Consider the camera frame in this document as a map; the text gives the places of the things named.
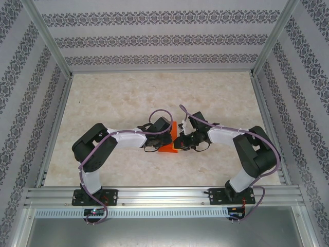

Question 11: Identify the grey metal panel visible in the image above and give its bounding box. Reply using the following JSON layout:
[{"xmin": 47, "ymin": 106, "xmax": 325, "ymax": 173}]
[{"xmin": 15, "ymin": 205, "xmax": 317, "ymax": 247}]

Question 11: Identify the right circuit board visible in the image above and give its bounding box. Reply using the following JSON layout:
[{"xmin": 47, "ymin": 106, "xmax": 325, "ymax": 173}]
[{"xmin": 228, "ymin": 206, "xmax": 245, "ymax": 216}]

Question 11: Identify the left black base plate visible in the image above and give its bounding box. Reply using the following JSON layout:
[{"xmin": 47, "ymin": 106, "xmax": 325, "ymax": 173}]
[{"xmin": 71, "ymin": 189, "xmax": 118, "ymax": 206}]

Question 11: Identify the purple cable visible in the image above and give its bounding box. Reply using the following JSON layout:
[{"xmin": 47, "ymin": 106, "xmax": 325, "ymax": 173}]
[
  {"xmin": 179, "ymin": 104, "xmax": 281, "ymax": 223},
  {"xmin": 78, "ymin": 109, "xmax": 173, "ymax": 226}
]

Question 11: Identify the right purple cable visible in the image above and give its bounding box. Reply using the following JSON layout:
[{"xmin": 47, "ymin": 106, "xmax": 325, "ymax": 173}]
[{"xmin": 179, "ymin": 104, "xmax": 281, "ymax": 223}]

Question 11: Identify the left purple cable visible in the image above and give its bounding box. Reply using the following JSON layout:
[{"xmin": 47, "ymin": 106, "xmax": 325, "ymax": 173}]
[{"xmin": 78, "ymin": 109, "xmax": 173, "ymax": 226}]

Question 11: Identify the slotted cable duct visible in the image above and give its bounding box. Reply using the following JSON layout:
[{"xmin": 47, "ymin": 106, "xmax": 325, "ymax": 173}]
[{"xmin": 34, "ymin": 207, "xmax": 230, "ymax": 219}]

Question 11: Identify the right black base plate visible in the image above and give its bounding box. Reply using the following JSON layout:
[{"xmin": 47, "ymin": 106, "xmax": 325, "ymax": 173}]
[{"xmin": 209, "ymin": 187, "xmax": 255, "ymax": 206}]

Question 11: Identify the aluminium mounting rail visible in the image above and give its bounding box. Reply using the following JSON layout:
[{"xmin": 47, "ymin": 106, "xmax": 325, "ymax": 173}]
[{"xmin": 24, "ymin": 185, "xmax": 305, "ymax": 208}]

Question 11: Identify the thin black cable loop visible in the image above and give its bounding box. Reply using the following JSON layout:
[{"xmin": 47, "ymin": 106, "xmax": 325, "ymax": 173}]
[
  {"xmin": 142, "ymin": 144, "xmax": 161, "ymax": 154},
  {"xmin": 191, "ymin": 141, "xmax": 212, "ymax": 153}
]

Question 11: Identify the right thin black cable loop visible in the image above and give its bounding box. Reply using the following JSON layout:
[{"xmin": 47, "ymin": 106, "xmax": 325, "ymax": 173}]
[{"xmin": 191, "ymin": 141, "xmax": 212, "ymax": 153}]

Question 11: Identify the aluminium frame post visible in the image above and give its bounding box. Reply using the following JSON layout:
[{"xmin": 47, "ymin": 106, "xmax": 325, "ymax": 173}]
[
  {"xmin": 249, "ymin": 0, "xmax": 301, "ymax": 78},
  {"xmin": 20, "ymin": 0, "xmax": 74, "ymax": 78}
]

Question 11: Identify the aluminium back rail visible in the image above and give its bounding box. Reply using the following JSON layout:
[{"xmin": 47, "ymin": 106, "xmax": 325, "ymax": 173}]
[{"xmin": 70, "ymin": 67, "xmax": 255, "ymax": 75}]

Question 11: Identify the left thin black cable loop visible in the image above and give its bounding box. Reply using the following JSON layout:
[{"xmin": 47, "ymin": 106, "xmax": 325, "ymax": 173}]
[{"xmin": 142, "ymin": 144, "xmax": 161, "ymax": 154}]

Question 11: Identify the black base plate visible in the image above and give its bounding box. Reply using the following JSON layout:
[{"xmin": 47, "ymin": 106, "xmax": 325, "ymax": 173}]
[
  {"xmin": 71, "ymin": 189, "xmax": 118, "ymax": 206},
  {"xmin": 209, "ymin": 187, "xmax": 255, "ymax": 206}
]

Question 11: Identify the left circuit board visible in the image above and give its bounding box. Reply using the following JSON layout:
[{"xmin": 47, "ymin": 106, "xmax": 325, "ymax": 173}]
[{"xmin": 84, "ymin": 208, "xmax": 105, "ymax": 217}]

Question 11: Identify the aluminium side rail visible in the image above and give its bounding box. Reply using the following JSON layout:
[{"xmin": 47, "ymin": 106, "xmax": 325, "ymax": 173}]
[
  {"xmin": 249, "ymin": 72, "xmax": 294, "ymax": 186},
  {"xmin": 35, "ymin": 73, "xmax": 75, "ymax": 188}
]

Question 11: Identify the circuit board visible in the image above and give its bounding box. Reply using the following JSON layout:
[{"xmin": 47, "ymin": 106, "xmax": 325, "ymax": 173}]
[
  {"xmin": 228, "ymin": 206, "xmax": 245, "ymax": 216},
  {"xmin": 84, "ymin": 208, "xmax": 105, "ymax": 217}
]

